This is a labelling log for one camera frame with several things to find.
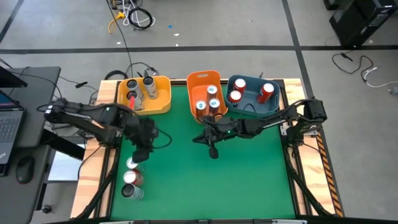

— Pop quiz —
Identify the long black floor cable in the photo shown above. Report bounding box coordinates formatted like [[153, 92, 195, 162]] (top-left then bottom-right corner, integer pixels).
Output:
[[105, 0, 135, 77]]

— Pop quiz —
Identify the black computer tower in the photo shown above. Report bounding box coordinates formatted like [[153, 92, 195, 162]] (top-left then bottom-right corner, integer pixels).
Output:
[[328, 2, 382, 49]]

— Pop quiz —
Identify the black coiled floor cable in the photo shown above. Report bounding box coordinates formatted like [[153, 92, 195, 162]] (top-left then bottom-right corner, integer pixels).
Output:
[[127, 7, 154, 31], [103, 70, 128, 81]]

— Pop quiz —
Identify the blue silver Red Bull can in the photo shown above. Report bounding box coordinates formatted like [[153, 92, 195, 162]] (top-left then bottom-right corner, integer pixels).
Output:
[[206, 84, 219, 100], [208, 97, 221, 115], [126, 156, 144, 171], [195, 99, 208, 118]]

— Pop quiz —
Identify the yellow floor cable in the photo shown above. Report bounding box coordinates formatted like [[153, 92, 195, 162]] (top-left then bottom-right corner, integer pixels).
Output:
[[107, 11, 126, 34]]

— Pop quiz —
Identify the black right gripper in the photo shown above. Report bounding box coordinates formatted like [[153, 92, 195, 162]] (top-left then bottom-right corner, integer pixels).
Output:
[[192, 116, 249, 159]]

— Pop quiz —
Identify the blue-grey plastic bin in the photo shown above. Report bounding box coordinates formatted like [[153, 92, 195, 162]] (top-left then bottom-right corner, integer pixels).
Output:
[[224, 74, 282, 118]]

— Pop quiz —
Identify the white floor cable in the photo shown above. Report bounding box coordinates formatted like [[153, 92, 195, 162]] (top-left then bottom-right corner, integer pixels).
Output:
[[363, 65, 398, 90], [121, 0, 156, 27]]

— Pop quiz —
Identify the black computer mouse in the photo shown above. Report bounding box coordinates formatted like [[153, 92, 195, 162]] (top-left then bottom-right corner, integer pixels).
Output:
[[15, 156, 36, 185]]

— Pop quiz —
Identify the black side desk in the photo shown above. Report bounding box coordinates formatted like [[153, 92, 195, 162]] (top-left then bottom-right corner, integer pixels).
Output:
[[0, 65, 62, 224]]

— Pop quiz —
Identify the orange plastic bin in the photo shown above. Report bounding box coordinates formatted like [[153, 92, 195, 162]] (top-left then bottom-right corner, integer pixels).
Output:
[[186, 70, 229, 124]]

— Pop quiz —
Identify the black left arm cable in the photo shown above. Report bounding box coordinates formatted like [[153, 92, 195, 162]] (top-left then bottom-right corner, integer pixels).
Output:
[[152, 128, 173, 149]]

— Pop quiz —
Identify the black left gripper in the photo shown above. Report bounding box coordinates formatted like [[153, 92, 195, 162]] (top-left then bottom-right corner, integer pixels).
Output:
[[119, 107, 160, 163]]

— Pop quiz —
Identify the black cable with plug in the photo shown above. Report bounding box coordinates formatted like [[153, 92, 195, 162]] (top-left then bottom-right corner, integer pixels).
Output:
[[126, 61, 160, 77], [331, 51, 374, 83]]

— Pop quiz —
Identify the yellow plastic bin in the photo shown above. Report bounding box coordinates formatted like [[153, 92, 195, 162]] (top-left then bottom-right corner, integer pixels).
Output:
[[117, 75, 172, 116]]

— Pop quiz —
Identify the open laptop computer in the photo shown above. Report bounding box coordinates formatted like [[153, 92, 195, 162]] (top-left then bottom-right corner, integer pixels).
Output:
[[0, 89, 27, 177]]

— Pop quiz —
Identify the black flat monitor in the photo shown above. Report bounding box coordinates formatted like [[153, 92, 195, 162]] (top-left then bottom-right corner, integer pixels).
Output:
[[0, 65, 28, 89]]

